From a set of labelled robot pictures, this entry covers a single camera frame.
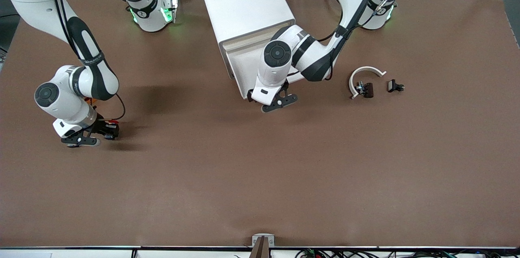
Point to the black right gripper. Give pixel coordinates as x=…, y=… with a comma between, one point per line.
x=101, y=126

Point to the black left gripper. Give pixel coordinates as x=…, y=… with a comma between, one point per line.
x=285, y=85

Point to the red push button switch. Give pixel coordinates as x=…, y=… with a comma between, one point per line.
x=110, y=131

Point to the white plastic drawer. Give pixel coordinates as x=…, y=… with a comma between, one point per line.
x=248, y=39
x=243, y=67

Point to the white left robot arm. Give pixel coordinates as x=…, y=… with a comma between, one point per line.
x=308, y=55

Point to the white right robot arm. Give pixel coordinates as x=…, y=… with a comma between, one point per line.
x=81, y=83

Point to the dark brown small component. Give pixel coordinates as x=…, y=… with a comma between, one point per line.
x=368, y=89

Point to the brown table mat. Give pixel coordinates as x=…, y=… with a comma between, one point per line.
x=260, y=176

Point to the small black clip component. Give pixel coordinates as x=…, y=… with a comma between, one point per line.
x=392, y=85

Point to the white table edge rail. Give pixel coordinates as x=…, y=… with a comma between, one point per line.
x=183, y=254

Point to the grey metal mount bracket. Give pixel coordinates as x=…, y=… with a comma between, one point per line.
x=264, y=237

